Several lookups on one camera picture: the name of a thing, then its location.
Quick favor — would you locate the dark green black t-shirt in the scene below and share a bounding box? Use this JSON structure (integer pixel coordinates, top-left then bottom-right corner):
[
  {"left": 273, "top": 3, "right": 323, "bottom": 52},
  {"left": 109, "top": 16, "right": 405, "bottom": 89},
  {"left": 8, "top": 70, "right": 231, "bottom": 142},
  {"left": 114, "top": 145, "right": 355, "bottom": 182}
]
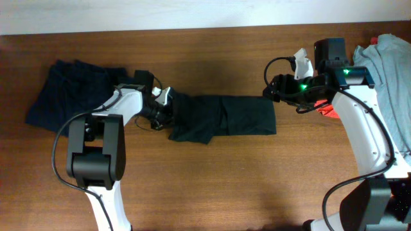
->
[{"left": 169, "top": 91, "right": 277, "bottom": 144}]

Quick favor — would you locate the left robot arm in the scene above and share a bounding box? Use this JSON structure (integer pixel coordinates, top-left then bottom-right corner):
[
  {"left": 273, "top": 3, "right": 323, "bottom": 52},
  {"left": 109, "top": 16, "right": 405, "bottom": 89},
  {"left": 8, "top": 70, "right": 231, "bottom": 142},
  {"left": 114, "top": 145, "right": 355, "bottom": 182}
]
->
[{"left": 66, "top": 73, "right": 172, "bottom": 230}]

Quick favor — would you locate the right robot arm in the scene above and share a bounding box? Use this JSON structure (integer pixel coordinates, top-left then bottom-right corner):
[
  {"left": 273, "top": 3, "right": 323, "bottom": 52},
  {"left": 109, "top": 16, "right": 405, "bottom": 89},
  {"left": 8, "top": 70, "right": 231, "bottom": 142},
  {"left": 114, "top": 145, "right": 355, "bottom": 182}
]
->
[{"left": 263, "top": 38, "right": 410, "bottom": 231}]

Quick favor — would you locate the red orange garment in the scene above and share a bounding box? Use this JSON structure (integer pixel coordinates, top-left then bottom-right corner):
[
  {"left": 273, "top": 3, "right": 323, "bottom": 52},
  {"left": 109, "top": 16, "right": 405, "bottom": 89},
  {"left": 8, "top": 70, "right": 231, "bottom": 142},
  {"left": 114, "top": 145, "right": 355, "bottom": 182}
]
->
[{"left": 313, "top": 37, "right": 380, "bottom": 119}]

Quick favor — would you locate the folded navy blue garment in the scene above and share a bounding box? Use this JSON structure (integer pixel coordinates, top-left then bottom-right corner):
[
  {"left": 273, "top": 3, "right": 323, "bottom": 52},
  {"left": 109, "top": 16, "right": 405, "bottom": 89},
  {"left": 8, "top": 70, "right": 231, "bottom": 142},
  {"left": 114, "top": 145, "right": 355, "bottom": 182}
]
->
[{"left": 25, "top": 60, "right": 136, "bottom": 132}]

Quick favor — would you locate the light grey blue garment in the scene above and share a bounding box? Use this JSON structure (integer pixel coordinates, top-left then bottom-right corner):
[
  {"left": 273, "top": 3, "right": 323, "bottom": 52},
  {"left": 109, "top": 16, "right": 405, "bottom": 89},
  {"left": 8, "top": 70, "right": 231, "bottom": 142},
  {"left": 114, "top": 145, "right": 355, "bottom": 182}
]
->
[{"left": 353, "top": 34, "right": 410, "bottom": 164}]

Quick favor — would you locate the right black cable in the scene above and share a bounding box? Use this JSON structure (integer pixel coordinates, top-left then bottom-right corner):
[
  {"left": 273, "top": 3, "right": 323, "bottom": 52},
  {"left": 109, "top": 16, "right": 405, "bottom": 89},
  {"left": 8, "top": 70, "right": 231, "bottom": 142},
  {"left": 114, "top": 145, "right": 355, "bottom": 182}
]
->
[{"left": 263, "top": 56, "right": 396, "bottom": 231}]

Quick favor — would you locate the black cable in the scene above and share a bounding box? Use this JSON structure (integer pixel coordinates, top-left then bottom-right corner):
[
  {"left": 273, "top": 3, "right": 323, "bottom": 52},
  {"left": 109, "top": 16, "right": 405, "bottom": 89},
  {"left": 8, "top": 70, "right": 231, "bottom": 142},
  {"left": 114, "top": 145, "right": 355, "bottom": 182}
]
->
[
  {"left": 51, "top": 75, "right": 164, "bottom": 231},
  {"left": 263, "top": 56, "right": 396, "bottom": 231}
]

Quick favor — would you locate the left black cable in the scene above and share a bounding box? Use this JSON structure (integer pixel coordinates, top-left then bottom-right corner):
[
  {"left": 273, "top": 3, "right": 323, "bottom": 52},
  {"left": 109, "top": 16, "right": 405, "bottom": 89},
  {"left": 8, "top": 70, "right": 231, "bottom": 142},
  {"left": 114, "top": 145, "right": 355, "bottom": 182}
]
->
[{"left": 51, "top": 75, "right": 164, "bottom": 231}]

